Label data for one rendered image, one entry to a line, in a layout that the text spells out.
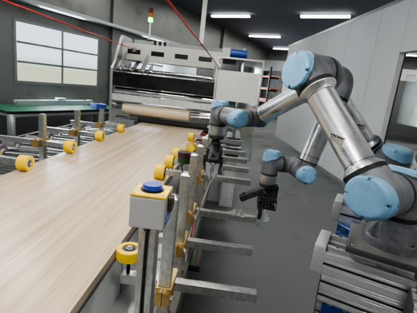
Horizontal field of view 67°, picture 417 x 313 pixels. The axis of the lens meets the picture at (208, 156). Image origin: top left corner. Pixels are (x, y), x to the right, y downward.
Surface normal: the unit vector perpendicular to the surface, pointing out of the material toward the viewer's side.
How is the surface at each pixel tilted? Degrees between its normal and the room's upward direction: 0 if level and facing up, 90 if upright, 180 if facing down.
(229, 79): 90
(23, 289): 0
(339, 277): 90
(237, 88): 90
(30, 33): 90
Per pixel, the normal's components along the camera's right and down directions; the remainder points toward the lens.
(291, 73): -0.86, -0.07
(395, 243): -0.32, -0.13
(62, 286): 0.11, -0.97
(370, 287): -0.47, 0.15
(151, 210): -0.08, 0.21
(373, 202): -0.77, 0.15
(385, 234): -0.67, -0.22
